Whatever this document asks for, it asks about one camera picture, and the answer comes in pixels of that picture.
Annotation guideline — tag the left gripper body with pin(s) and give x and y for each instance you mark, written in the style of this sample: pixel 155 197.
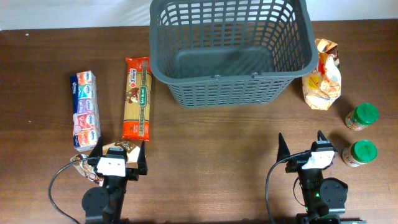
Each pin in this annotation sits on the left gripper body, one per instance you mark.
pixel 132 174

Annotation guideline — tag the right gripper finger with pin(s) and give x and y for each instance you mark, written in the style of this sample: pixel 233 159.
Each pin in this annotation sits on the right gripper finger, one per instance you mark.
pixel 283 152
pixel 323 144

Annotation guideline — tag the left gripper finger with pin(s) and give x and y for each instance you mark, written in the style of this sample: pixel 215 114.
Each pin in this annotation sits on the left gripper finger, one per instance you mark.
pixel 98 149
pixel 141 160

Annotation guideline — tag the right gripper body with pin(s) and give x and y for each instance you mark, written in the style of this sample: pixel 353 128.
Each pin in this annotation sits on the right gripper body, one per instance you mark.
pixel 295 165

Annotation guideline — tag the orange crinkled snack bag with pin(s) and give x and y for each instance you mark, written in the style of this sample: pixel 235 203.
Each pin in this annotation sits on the orange crinkled snack bag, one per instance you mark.
pixel 322 87

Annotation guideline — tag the San Remo spaghetti packet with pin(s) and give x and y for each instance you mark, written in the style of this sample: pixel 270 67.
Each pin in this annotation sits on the San Remo spaghetti packet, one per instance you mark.
pixel 136 120

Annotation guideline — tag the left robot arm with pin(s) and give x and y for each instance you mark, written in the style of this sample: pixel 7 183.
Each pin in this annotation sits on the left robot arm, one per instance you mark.
pixel 104 204

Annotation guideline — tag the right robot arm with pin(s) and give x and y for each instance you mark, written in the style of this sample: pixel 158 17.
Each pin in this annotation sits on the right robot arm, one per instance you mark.
pixel 323 198

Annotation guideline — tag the brown white snack pouch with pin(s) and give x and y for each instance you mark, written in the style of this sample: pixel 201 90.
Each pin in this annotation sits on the brown white snack pouch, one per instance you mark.
pixel 87 170

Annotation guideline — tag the Kleenex tissue multipack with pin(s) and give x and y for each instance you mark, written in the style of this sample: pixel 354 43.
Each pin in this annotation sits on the Kleenex tissue multipack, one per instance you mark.
pixel 86 118

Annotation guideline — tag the grey plastic basket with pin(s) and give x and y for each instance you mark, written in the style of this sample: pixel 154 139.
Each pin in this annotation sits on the grey plastic basket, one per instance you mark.
pixel 230 52

